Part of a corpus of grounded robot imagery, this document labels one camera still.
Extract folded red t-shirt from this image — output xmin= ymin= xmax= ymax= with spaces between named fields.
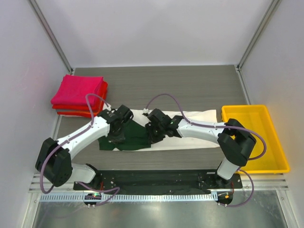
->
xmin=52 ymin=82 xmax=108 ymax=112

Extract white slotted cable duct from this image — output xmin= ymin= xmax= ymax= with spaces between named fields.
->
xmin=39 ymin=192 xmax=218 ymax=202

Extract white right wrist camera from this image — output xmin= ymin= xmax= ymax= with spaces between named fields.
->
xmin=142 ymin=108 xmax=149 ymax=116

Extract folded orange t-shirt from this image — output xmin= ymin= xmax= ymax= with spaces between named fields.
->
xmin=52 ymin=105 xmax=91 ymax=118

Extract yellow plastic bin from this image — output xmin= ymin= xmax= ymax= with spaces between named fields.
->
xmin=221 ymin=104 xmax=291 ymax=175

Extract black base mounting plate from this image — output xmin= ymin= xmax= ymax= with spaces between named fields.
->
xmin=86 ymin=169 xmax=243 ymax=190

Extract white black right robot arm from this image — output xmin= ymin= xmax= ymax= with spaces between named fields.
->
xmin=143 ymin=109 xmax=257 ymax=188

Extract white and green raglan t-shirt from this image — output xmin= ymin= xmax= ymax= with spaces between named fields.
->
xmin=97 ymin=108 xmax=221 ymax=152

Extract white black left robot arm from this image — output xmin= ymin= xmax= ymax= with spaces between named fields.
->
xmin=35 ymin=105 xmax=133 ymax=190

